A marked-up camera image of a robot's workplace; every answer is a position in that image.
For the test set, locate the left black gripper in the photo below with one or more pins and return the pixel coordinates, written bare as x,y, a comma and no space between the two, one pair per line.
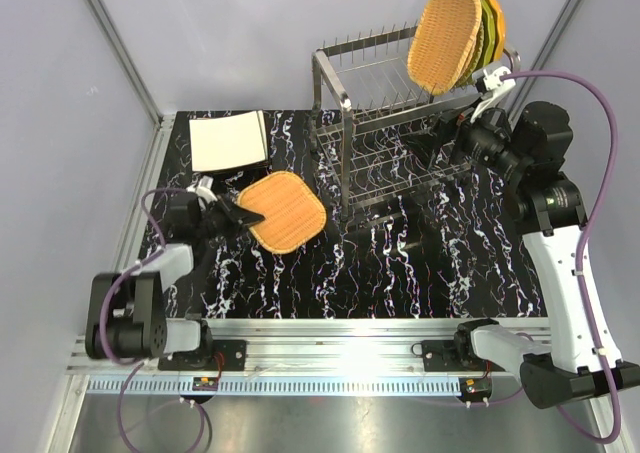
246,217

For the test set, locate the slotted cable duct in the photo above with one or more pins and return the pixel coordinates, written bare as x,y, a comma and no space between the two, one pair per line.
277,386

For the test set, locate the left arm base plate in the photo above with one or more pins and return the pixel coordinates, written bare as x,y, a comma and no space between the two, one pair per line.
210,355

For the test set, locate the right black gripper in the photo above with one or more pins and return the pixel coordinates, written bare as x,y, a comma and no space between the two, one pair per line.
427,143

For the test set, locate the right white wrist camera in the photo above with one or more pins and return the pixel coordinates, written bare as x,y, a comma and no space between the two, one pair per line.
493,88

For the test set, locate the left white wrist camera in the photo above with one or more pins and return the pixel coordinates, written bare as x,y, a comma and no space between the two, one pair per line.
203,189

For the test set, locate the green scalloped plate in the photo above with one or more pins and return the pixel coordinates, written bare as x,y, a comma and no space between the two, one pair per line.
497,31
489,36

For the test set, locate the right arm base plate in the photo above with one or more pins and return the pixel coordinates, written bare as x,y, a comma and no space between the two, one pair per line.
441,356

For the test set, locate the aluminium mounting rail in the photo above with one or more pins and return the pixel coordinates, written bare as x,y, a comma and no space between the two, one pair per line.
356,348

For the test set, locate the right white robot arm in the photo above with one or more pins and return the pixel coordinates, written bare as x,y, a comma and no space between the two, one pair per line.
549,215

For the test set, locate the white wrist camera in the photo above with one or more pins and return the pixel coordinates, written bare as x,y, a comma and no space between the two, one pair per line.
493,88
203,189

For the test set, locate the woven bamboo tray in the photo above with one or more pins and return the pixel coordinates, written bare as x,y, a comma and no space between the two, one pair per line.
444,38
292,213

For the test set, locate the orange scalloped plate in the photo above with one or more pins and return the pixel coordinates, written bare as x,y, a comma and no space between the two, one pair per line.
501,29

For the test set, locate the steel wire dish rack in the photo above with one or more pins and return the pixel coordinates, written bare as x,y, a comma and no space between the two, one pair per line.
363,104

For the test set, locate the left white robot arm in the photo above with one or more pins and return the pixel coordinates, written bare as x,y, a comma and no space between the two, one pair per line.
126,319

